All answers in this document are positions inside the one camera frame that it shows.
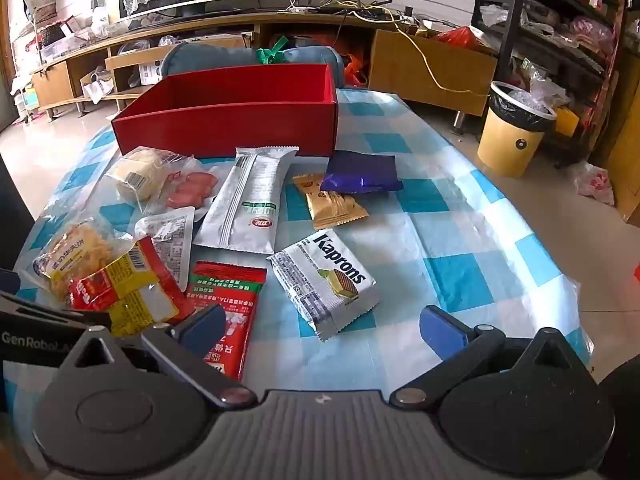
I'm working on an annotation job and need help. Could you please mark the orange plastic bag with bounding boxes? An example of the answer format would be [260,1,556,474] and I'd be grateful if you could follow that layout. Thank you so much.
[345,52,371,86]

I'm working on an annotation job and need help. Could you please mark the yellow bag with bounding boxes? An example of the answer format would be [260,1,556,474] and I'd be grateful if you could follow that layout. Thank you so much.
[552,105,581,138]

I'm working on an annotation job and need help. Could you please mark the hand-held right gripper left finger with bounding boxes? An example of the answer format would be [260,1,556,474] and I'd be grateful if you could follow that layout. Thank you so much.
[59,303,258,409]

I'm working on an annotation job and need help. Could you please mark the white wafer packet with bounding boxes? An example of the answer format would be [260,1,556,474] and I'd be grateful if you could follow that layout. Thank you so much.
[266,229,379,342]

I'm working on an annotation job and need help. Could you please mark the red plastic bag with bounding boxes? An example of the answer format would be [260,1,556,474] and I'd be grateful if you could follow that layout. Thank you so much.
[434,25,476,47]

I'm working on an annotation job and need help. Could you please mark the white hanging bag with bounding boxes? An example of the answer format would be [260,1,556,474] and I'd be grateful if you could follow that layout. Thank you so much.
[80,72,115,106]

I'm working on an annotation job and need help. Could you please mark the red cardboard box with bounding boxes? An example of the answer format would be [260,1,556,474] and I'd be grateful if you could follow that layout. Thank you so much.
[111,63,340,159]

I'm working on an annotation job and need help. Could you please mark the yellow trash bin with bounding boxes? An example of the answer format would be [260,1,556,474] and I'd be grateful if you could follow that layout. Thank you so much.
[476,81,558,178]

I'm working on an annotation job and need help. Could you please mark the white plastic bag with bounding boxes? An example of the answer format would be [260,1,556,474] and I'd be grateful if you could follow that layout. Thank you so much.
[567,160,616,206]

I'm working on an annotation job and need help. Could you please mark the yellow cable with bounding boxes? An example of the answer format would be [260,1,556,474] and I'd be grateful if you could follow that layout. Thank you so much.
[345,0,493,98]

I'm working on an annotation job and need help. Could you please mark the rolled blue blanket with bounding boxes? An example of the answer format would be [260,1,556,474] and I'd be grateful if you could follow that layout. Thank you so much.
[160,42,346,88]

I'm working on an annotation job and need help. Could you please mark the clear round pastry packet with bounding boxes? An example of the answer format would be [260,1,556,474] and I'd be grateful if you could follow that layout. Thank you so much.
[102,146,201,213]

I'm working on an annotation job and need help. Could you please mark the dark furniture piece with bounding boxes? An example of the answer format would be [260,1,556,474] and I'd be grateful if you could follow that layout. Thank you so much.
[0,155,36,281]

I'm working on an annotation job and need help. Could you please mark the yellow red snack packet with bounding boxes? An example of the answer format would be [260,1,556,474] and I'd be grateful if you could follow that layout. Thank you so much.
[67,236,193,337]

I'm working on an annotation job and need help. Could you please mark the long white silver packet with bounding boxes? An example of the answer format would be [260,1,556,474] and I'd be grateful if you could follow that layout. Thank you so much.
[192,146,300,255]

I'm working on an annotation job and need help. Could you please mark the wooden television cabinet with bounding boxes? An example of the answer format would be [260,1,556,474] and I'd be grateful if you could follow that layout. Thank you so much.
[30,7,501,118]

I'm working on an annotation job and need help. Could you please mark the purple snack packet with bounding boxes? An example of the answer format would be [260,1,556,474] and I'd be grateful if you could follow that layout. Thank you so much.
[319,151,404,195]

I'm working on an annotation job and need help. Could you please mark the gold biscuit packet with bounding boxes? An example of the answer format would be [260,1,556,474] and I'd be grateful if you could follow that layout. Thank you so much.
[291,172,370,231]

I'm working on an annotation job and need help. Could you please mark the green strap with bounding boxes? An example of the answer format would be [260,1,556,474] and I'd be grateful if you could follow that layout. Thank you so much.
[255,35,292,66]

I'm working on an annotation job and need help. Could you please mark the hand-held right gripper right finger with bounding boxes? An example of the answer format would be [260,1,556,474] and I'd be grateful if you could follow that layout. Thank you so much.
[389,304,597,408]

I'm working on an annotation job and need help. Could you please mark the clear sausage packet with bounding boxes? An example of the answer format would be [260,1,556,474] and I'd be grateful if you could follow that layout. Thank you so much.
[160,157,238,223]

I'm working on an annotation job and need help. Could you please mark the red green snack packet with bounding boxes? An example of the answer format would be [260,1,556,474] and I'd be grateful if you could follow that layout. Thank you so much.
[185,260,268,382]

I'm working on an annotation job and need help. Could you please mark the black shelf rack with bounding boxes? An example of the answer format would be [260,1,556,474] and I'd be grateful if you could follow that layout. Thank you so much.
[470,0,640,171]

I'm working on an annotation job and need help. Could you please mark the clear yellow waffle packet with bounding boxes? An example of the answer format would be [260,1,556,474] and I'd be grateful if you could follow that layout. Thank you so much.
[31,217,136,303]

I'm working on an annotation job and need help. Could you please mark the blue white checkered tablecloth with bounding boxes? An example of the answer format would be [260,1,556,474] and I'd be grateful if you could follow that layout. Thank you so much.
[10,87,596,461]

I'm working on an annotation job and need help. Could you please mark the clear packet white label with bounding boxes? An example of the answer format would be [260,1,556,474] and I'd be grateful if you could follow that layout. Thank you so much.
[134,208,196,293]

